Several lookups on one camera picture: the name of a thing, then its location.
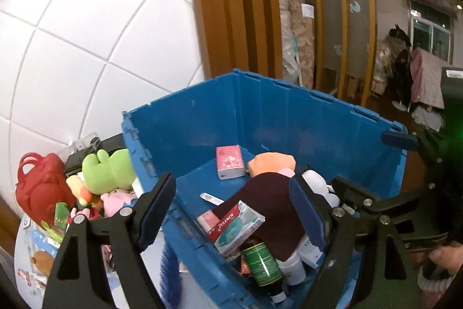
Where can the white fan base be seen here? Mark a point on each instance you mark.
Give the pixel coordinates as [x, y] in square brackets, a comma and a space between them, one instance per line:
[400, 105]

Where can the white plastic bottle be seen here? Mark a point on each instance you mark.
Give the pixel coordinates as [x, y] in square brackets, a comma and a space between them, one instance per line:
[293, 269]

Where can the blue plastic crate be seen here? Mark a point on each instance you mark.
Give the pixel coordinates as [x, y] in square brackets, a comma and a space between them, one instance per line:
[275, 117]

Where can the pink plush toy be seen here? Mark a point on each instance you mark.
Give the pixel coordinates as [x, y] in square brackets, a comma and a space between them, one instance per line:
[117, 202]

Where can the orange pink pig plush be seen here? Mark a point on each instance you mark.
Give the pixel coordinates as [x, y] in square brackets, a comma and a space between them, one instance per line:
[271, 164]

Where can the red green medicine box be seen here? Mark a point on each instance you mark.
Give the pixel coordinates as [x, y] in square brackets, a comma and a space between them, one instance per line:
[235, 227]

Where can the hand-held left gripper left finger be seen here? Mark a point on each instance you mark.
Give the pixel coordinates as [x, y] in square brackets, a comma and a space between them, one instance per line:
[155, 218]

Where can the green label bottle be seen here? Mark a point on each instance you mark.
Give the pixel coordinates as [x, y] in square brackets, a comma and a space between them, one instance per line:
[262, 263]

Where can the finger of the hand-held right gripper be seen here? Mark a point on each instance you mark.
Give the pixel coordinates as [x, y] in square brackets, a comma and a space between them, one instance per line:
[365, 198]
[399, 139]

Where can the person's right hand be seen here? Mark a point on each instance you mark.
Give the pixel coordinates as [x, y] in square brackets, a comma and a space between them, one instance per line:
[446, 258]

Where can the small pink box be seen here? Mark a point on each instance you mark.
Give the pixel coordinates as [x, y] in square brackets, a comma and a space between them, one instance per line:
[207, 220]

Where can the pink tissue packet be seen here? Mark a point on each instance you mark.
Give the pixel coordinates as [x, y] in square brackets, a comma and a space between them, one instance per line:
[229, 162]

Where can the maroon cloth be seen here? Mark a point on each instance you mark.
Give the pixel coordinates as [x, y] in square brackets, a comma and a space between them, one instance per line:
[275, 207]

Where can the wooden slat partition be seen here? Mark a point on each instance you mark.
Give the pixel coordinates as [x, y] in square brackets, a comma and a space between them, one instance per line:
[231, 5]

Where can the window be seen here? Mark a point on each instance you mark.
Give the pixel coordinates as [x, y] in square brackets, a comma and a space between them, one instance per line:
[432, 32]

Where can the yellow plush toy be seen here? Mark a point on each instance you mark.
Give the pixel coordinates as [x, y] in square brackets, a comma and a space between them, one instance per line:
[77, 187]

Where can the white strip packet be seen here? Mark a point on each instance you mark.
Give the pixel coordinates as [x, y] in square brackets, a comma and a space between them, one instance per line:
[211, 198]

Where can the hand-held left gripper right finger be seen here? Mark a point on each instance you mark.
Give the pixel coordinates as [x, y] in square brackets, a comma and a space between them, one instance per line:
[311, 218]

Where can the red handbag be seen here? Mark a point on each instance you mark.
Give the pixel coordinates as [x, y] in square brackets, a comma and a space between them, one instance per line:
[43, 189]

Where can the green frog plush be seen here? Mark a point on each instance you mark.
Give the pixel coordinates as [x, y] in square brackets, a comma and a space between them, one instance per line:
[106, 169]

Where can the black figure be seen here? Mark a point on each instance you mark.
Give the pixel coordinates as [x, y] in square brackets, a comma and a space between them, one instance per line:
[399, 35]

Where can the rolls of patterned fabric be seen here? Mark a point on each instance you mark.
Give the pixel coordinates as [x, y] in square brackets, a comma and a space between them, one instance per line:
[300, 34]

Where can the pink floral cloth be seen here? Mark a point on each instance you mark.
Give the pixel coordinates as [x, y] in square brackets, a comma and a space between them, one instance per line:
[428, 81]

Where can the white blue medicine box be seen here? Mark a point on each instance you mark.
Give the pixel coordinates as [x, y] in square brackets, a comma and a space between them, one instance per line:
[309, 253]

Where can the red plush toy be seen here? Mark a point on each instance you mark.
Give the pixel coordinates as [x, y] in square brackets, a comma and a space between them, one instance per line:
[85, 213]

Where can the brown bear toy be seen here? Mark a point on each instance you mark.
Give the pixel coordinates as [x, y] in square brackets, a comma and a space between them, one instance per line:
[41, 262]

